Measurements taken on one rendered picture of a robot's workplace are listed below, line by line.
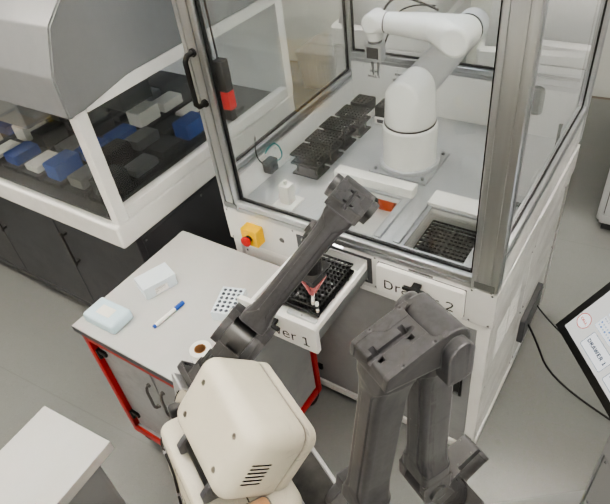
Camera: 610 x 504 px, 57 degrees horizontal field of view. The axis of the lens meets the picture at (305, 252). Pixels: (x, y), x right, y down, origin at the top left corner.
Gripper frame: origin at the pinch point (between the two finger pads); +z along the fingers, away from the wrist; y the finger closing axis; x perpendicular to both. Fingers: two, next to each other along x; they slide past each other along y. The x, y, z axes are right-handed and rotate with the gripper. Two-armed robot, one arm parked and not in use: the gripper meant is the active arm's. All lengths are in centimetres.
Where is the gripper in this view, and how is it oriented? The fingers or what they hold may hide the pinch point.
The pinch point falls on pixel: (312, 291)
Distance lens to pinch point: 171.2
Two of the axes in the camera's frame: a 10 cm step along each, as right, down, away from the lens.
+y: -5.7, 5.4, -6.2
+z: 0.2, 7.6, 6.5
